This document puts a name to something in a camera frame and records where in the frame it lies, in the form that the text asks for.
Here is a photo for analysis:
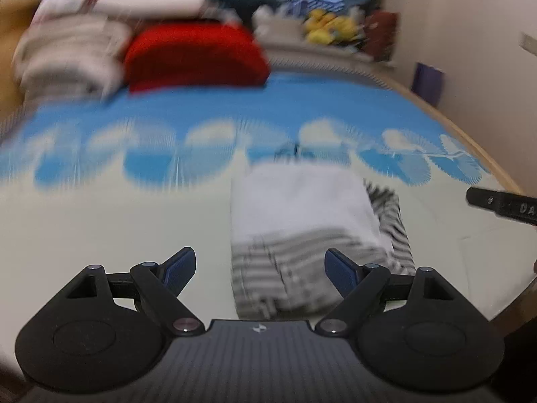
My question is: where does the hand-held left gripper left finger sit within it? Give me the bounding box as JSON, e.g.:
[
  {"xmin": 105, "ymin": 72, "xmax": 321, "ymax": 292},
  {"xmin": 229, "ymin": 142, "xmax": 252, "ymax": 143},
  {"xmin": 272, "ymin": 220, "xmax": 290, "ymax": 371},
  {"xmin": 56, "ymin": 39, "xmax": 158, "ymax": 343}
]
[{"xmin": 63, "ymin": 247, "xmax": 206, "ymax": 337}]

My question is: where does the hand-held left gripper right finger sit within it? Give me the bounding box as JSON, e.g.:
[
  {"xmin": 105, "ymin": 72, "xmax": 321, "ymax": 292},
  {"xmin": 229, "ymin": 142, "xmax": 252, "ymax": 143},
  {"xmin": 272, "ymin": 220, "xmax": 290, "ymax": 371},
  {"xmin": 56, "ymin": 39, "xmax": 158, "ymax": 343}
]
[{"xmin": 315, "ymin": 249, "xmax": 456, "ymax": 337}]

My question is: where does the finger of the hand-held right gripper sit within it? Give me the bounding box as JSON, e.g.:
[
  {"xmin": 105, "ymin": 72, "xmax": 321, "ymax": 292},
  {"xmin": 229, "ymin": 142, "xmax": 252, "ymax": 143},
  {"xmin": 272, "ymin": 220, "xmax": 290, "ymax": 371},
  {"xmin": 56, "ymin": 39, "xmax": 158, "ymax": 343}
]
[{"xmin": 467, "ymin": 187, "xmax": 537, "ymax": 226}]

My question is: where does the striped hooded top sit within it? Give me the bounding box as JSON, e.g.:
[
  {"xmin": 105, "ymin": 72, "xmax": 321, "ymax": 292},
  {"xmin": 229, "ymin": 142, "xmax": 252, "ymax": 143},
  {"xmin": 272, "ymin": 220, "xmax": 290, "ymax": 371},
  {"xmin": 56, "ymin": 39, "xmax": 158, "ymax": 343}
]
[{"xmin": 230, "ymin": 164, "xmax": 417, "ymax": 320}]

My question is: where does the blue and white bed sheet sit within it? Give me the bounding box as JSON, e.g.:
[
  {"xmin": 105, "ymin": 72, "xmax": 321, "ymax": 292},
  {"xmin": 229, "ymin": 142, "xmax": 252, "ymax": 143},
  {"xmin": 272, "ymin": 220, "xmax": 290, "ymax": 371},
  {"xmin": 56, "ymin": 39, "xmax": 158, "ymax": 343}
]
[{"xmin": 0, "ymin": 61, "xmax": 529, "ymax": 380}]

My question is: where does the purple box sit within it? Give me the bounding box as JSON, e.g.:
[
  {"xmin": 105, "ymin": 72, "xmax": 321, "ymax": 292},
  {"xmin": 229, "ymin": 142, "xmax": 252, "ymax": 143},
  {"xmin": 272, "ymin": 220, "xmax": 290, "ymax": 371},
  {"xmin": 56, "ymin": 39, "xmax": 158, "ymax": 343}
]
[{"xmin": 413, "ymin": 62, "xmax": 446, "ymax": 108}]

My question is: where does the red patterned cushion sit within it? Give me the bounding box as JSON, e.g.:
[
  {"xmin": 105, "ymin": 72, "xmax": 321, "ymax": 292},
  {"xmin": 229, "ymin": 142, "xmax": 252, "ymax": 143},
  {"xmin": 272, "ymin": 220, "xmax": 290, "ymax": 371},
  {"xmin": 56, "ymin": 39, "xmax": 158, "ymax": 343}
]
[{"xmin": 364, "ymin": 10, "xmax": 400, "ymax": 64}]

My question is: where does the red folded blanket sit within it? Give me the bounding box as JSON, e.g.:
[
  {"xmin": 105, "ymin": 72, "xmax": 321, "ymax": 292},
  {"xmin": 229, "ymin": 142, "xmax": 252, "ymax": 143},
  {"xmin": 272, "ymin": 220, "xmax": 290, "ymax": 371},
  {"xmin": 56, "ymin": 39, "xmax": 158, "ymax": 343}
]
[{"xmin": 124, "ymin": 23, "xmax": 272, "ymax": 94}]

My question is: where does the bay window ledge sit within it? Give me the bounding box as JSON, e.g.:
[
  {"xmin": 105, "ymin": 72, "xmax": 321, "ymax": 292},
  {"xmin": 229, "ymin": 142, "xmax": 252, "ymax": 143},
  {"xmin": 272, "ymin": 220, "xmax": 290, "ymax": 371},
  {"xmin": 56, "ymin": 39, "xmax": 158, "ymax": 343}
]
[{"xmin": 262, "ymin": 42, "xmax": 397, "ymax": 77}]

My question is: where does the yellow round plush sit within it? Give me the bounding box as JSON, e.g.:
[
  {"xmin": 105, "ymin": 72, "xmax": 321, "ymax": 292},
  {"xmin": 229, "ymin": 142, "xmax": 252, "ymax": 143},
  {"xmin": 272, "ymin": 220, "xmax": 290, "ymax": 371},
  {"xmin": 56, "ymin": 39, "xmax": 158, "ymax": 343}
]
[{"xmin": 333, "ymin": 13, "xmax": 362, "ymax": 45}]

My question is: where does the cream folded blanket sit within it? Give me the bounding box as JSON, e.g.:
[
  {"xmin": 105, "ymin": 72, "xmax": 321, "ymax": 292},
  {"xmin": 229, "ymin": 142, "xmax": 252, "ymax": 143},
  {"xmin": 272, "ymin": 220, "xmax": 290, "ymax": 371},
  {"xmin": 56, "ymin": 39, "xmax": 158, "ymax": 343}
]
[{"xmin": 12, "ymin": 16, "xmax": 132, "ymax": 98}]

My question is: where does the yellow duck plush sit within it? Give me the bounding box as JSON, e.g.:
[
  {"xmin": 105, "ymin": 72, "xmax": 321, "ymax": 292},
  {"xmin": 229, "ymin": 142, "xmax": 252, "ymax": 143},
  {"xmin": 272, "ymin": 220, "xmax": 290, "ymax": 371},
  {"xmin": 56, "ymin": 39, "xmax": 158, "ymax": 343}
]
[{"xmin": 304, "ymin": 8, "xmax": 338, "ymax": 45}]

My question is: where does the white plush toy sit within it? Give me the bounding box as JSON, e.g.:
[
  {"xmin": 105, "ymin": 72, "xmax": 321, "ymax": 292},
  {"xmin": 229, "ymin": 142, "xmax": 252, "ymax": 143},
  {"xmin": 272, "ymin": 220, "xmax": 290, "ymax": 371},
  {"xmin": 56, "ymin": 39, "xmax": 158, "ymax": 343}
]
[{"xmin": 252, "ymin": 6, "xmax": 310, "ymax": 48}]

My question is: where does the white folded quilt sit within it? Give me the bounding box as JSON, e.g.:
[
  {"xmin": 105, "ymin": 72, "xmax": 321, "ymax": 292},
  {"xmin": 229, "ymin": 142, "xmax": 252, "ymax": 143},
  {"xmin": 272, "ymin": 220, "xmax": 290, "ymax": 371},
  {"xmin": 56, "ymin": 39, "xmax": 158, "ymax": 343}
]
[{"xmin": 90, "ymin": 0, "xmax": 215, "ymax": 23}]

